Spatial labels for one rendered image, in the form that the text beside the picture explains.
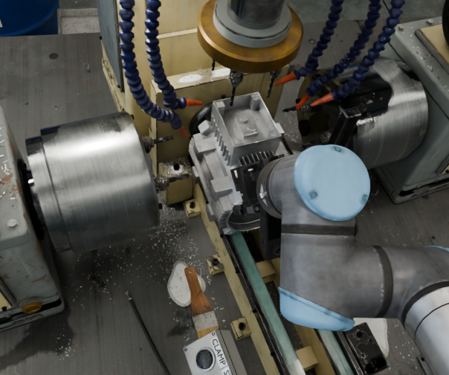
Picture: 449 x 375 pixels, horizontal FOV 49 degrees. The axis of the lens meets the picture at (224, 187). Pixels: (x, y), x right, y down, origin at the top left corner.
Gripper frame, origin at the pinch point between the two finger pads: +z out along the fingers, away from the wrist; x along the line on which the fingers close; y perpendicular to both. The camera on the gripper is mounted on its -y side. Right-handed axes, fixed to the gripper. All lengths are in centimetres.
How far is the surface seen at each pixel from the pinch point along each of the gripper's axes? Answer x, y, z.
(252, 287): 0.0, -16.9, 8.5
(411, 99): -42.0, 11.9, -0.5
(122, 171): 20.0, 11.9, -0.4
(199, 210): 1.2, 0.4, 30.8
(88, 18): 3, 92, 133
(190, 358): 18.1, -20.7, -7.7
